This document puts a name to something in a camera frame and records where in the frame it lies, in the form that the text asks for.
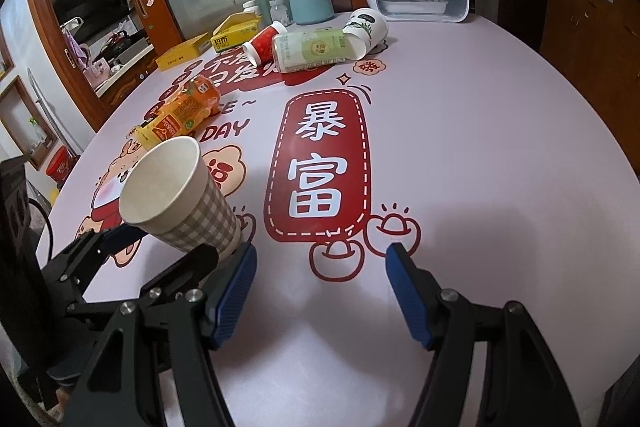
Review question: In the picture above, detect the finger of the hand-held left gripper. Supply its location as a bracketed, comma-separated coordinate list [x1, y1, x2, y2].
[140, 244, 219, 312]
[42, 224, 148, 303]

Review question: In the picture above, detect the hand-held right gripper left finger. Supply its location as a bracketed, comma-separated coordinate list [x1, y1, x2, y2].
[62, 243, 258, 427]

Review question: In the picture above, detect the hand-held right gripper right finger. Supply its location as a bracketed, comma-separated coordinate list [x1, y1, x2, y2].
[385, 242, 583, 427]

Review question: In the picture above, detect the checked paper cup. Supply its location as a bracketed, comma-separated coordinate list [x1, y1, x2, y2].
[118, 137, 244, 258]

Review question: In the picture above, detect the red paper cup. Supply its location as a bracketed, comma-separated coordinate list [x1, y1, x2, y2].
[248, 21, 288, 68]

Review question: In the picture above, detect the pale green label cup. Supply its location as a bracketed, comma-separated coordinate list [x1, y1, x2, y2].
[271, 29, 349, 73]

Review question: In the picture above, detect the white plant print cup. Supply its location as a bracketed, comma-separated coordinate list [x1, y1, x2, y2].
[341, 8, 389, 60]

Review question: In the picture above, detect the red bucket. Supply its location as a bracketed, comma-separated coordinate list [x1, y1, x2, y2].
[45, 145, 76, 184]

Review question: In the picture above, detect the orange yellow drink bottle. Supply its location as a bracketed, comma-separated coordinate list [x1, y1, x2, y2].
[134, 74, 221, 152]

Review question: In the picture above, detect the yellow flat box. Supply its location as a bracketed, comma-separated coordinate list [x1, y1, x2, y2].
[155, 33, 211, 73]
[212, 13, 261, 54]

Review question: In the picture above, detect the teal canister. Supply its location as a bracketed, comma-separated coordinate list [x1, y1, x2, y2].
[287, 0, 336, 26]

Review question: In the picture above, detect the brown wooden cabinet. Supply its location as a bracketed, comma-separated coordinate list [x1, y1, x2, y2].
[539, 0, 640, 95]

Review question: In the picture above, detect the black cable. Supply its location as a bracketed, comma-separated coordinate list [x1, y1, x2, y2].
[26, 196, 57, 260]

